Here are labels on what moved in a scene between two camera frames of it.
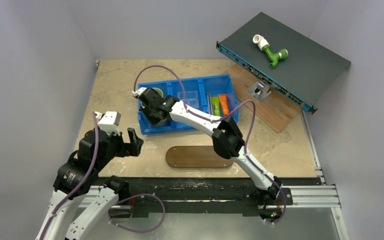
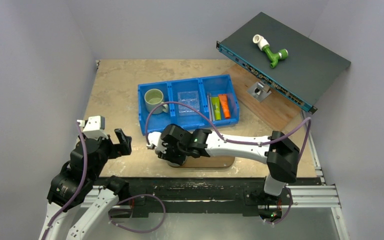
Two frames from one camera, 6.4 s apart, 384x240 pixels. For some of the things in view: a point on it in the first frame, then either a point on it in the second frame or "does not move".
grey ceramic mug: [165, 122] → [175, 164]
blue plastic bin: [213, 96] does not move
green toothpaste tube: [216, 105] does not move
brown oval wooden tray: [195, 156] does not move
